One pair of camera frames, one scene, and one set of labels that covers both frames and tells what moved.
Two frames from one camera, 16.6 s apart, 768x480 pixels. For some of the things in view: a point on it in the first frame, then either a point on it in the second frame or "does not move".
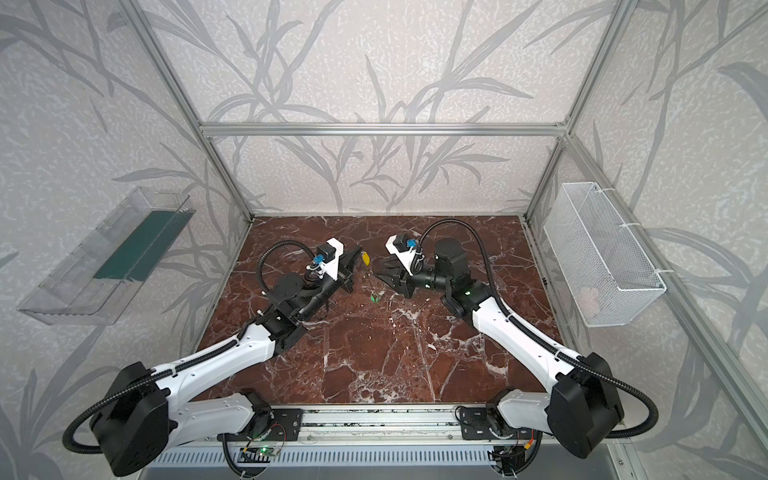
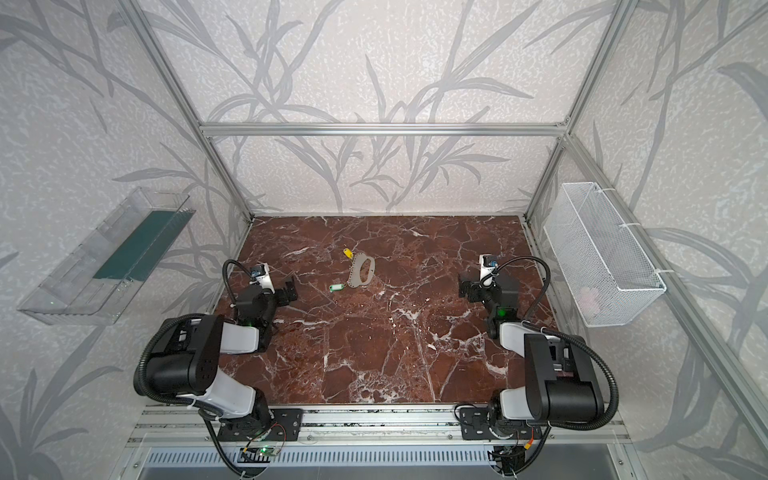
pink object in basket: (591, 302) does not move
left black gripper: (343, 276) -> (282, 291)
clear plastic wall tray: (97, 279) does not move
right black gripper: (402, 278) -> (474, 287)
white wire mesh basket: (607, 280) does not move
